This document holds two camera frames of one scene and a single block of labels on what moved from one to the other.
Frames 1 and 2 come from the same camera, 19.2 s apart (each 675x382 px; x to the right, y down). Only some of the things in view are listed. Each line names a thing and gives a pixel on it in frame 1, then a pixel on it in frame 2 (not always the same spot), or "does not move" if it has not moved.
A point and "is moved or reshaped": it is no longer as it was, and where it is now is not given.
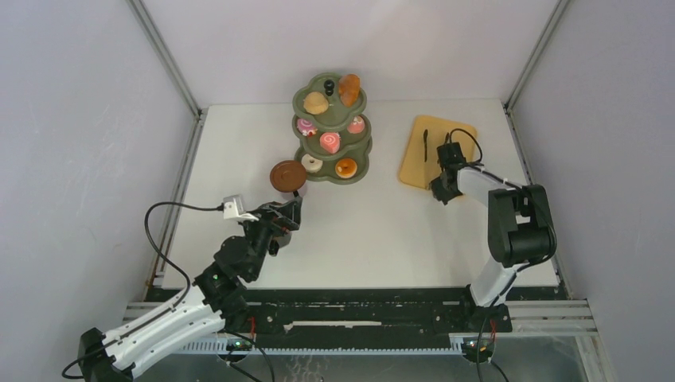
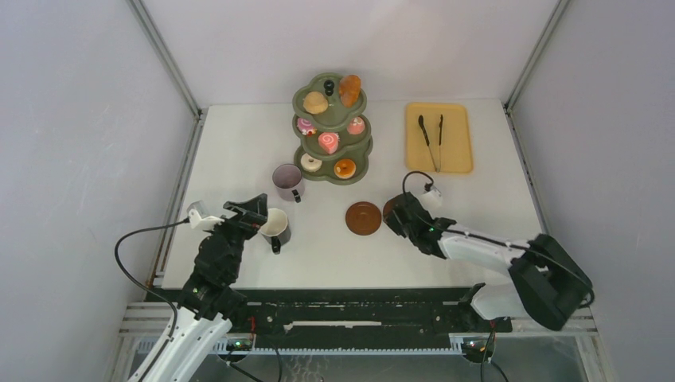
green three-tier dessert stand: [332, 128] does not move
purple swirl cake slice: [306, 127] does not move
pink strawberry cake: [357, 126] does not move
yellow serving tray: [412, 168] is moved or reshaped
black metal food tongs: [425, 138] is moved or reshaped
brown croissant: [349, 88] does not move
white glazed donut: [311, 164] does not move
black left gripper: [288, 215] -> [251, 216]
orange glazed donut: [345, 168] does not move
